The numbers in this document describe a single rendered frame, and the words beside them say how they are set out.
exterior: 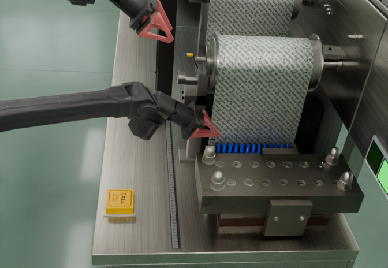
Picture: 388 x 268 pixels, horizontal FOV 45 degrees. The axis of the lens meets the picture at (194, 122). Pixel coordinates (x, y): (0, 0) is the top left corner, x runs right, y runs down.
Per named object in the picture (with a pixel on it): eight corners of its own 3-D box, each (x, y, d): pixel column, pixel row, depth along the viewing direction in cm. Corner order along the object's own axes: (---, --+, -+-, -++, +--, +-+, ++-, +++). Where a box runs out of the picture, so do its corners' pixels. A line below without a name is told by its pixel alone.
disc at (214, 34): (206, 65, 128) (212, 18, 117) (208, 65, 128) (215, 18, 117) (211, 101, 117) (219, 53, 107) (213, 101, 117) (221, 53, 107)
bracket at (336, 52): (317, 50, 121) (319, 43, 120) (338, 51, 122) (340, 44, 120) (323, 59, 117) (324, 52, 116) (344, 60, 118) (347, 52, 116)
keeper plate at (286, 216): (262, 230, 117) (269, 198, 111) (301, 229, 119) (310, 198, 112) (264, 237, 115) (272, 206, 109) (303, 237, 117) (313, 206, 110)
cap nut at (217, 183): (208, 180, 113) (210, 166, 111) (223, 180, 114) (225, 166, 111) (210, 190, 110) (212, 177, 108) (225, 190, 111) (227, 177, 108)
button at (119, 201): (107, 195, 125) (107, 188, 123) (134, 195, 125) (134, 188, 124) (105, 214, 119) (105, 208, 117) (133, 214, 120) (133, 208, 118)
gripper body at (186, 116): (187, 142, 118) (163, 130, 115) (185, 118, 126) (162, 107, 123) (202, 124, 115) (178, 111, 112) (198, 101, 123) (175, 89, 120)
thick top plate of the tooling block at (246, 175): (194, 169, 125) (196, 152, 122) (336, 170, 130) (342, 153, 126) (200, 213, 112) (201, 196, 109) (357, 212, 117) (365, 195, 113)
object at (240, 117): (207, 148, 126) (215, 90, 116) (291, 148, 129) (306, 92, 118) (208, 149, 126) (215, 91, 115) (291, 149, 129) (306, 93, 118)
